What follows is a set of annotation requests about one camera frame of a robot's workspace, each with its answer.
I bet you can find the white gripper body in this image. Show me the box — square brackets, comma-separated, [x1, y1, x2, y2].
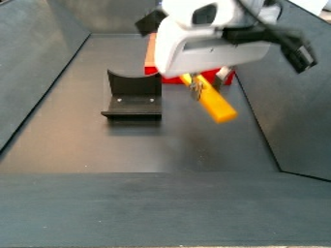
[154, 0, 280, 69]

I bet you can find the black curved fixture stand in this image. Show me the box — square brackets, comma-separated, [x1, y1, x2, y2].
[101, 71, 161, 119]

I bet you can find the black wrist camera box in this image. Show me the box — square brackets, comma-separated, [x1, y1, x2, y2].
[222, 25, 317, 74]

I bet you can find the red shape-sorter base block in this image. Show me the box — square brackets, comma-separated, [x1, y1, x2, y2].
[144, 33, 224, 84]

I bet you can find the yellow slotted square-circle block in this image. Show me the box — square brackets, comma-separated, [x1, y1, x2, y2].
[180, 74, 237, 123]

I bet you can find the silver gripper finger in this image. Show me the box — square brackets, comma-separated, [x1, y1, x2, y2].
[188, 75, 202, 101]
[212, 66, 234, 90]

